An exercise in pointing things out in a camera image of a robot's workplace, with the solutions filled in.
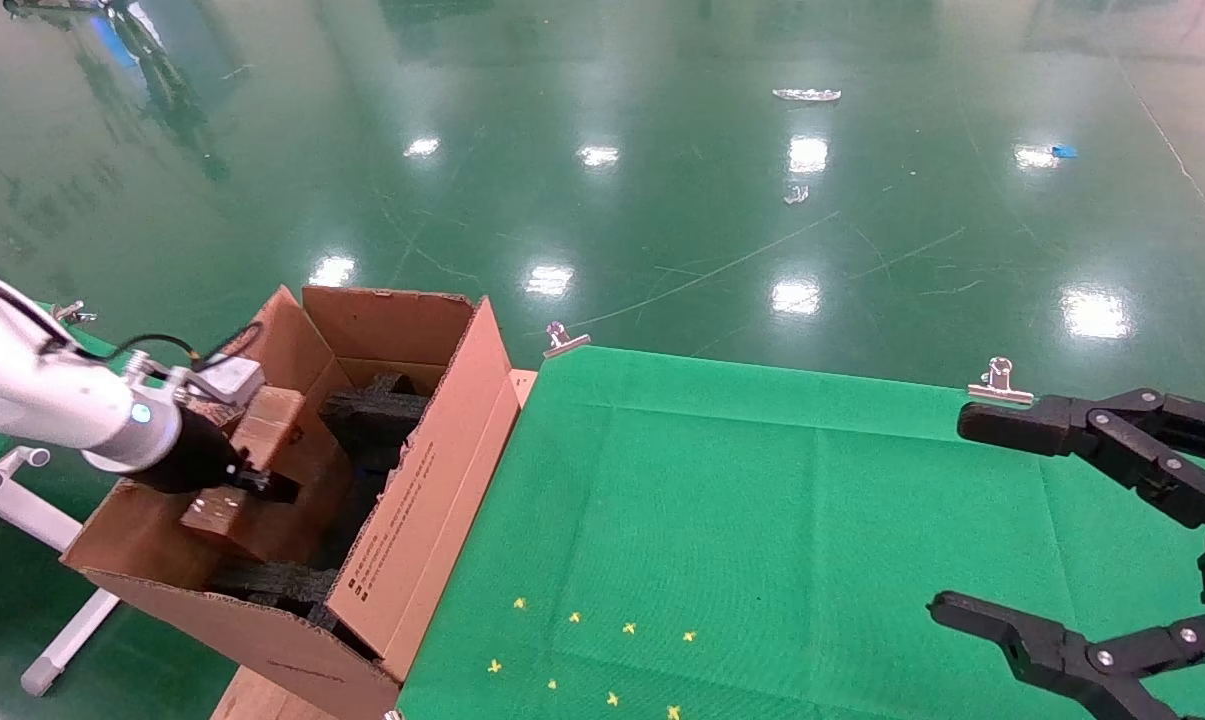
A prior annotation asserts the small brown cardboard box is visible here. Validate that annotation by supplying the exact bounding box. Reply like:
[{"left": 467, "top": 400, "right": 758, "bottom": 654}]
[{"left": 180, "top": 385, "right": 355, "bottom": 563}]

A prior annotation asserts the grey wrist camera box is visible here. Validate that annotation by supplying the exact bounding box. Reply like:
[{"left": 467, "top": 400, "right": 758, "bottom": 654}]
[{"left": 190, "top": 355, "right": 266, "bottom": 406}]

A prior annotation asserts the large open cardboard carton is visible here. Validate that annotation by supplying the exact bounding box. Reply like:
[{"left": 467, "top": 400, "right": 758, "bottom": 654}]
[{"left": 62, "top": 285, "right": 523, "bottom": 720}]

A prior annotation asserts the white tube frame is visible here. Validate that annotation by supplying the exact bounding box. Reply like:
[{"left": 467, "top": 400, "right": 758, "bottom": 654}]
[{"left": 0, "top": 445, "right": 123, "bottom": 696}]

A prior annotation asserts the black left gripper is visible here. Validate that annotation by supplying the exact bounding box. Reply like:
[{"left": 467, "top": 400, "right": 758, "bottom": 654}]
[{"left": 132, "top": 405, "right": 301, "bottom": 504}]

